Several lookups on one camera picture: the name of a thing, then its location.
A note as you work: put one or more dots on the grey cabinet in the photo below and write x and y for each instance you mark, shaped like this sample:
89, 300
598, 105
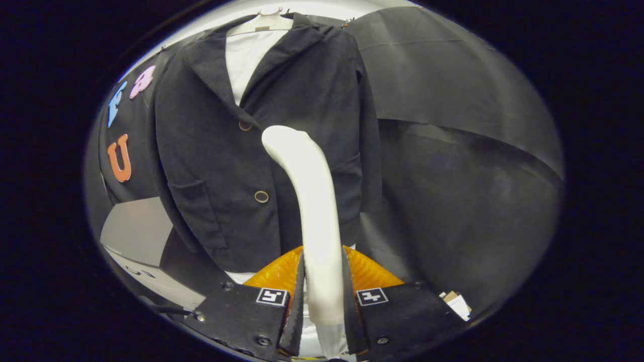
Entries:
133, 226

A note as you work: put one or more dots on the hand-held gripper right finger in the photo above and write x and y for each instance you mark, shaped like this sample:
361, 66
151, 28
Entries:
352, 317

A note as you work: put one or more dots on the small cardboard box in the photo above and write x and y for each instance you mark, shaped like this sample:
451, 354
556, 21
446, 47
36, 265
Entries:
455, 301

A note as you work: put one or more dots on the black jacket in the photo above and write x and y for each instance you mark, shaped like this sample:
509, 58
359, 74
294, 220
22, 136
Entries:
211, 151

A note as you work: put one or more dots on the white mannequin on stand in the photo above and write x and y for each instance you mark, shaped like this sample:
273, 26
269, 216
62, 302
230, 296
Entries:
246, 60

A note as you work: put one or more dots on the black backdrop cloth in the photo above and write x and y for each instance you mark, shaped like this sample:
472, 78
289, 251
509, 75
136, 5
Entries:
453, 201

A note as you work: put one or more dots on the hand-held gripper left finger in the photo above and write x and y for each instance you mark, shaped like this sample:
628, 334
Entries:
298, 311

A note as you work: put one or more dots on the white garment steamer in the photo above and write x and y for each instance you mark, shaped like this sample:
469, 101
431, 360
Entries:
317, 211

